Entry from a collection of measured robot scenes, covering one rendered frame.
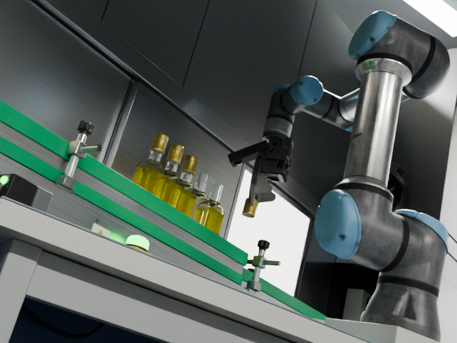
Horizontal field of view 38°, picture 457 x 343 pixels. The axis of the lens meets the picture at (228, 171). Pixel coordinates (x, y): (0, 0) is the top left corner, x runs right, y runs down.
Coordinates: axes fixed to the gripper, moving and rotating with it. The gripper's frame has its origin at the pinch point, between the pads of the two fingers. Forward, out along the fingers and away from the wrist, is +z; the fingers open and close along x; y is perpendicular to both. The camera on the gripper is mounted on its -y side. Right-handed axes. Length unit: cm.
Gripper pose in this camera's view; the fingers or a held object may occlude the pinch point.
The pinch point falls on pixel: (251, 203)
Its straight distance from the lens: 177.6
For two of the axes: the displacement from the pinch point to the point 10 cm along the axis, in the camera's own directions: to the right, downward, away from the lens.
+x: 2.0, 4.1, 8.9
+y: 9.5, 1.5, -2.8
